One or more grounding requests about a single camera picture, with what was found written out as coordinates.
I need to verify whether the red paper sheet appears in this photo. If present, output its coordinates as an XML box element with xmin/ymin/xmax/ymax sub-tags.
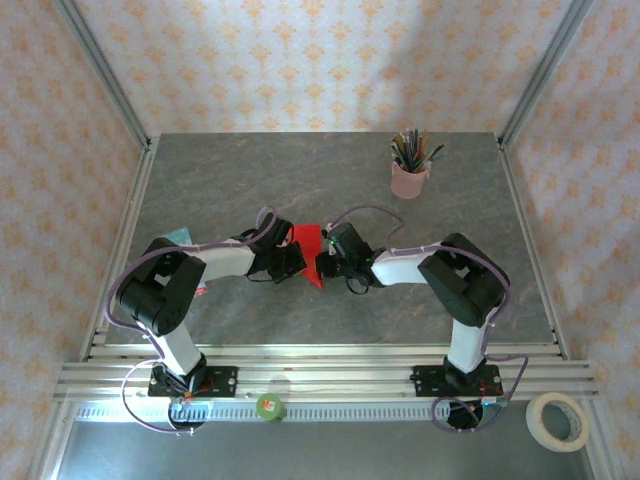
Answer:
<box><xmin>292</xmin><ymin>223</ymin><xmax>326</xmax><ymax>290</ymax></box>

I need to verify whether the grey metal sheet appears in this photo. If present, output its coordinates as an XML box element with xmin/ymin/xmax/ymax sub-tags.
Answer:
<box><xmin>47</xmin><ymin>418</ymin><xmax>599</xmax><ymax>480</ymax></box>

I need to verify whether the pink pencil cup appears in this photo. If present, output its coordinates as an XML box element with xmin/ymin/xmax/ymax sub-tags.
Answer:
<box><xmin>389</xmin><ymin>158</ymin><xmax>431</xmax><ymax>200</ymax></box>

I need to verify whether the green pencil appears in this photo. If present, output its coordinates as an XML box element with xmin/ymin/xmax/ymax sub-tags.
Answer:
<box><xmin>419</xmin><ymin>142</ymin><xmax>448</xmax><ymax>169</ymax></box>

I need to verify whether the green tape roll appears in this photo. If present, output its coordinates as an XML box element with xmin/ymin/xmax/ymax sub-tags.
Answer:
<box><xmin>255</xmin><ymin>392</ymin><xmax>287</xmax><ymax>425</ymax></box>

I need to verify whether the white masking tape roll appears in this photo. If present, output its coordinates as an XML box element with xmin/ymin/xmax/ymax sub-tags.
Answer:
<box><xmin>524</xmin><ymin>391</ymin><xmax>591</xmax><ymax>454</ymax></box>

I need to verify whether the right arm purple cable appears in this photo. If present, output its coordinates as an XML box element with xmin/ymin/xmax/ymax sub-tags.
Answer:
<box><xmin>327</xmin><ymin>204</ymin><xmax>530</xmax><ymax>435</ymax></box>

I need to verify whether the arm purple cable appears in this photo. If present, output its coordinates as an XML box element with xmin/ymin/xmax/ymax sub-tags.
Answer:
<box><xmin>327</xmin><ymin>204</ymin><xmax>530</xmax><ymax>435</ymax></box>
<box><xmin>103</xmin><ymin>204</ymin><xmax>280</xmax><ymax>436</ymax></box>

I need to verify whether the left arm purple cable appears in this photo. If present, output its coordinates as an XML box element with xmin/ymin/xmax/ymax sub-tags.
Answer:
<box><xmin>103</xmin><ymin>204</ymin><xmax>280</xmax><ymax>436</ymax></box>

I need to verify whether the aluminium mounting rail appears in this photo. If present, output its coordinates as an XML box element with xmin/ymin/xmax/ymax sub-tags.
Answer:
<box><xmin>53</xmin><ymin>343</ymin><xmax>600</xmax><ymax>402</ymax></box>

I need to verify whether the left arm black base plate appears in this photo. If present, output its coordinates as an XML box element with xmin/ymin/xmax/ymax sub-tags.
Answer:
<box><xmin>147</xmin><ymin>365</ymin><xmax>239</xmax><ymax>399</ymax></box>

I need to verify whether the aluminium table edge rail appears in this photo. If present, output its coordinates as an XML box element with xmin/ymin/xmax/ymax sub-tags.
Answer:
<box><xmin>497</xmin><ymin>133</ymin><xmax>571</xmax><ymax>361</ymax></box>
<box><xmin>79</xmin><ymin>134</ymin><xmax>160</xmax><ymax>362</ymax></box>

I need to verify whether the white slotted cable duct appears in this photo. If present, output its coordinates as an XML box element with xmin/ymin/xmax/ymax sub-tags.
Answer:
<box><xmin>74</xmin><ymin>402</ymin><xmax>506</xmax><ymax>424</ymax></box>

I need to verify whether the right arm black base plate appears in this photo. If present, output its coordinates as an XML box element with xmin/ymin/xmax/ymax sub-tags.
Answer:
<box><xmin>410</xmin><ymin>364</ymin><xmax>504</xmax><ymax>399</ymax></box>

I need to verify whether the aluminium frame post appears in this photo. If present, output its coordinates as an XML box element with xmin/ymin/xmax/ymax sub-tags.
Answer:
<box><xmin>52</xmin><ymin>0</ymin><xmax>154</xmax><ymax>151</ymax></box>
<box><xmin>499</xmin><ymin>0</ymin><xmax>597</xmax><ymax>149</ymax></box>

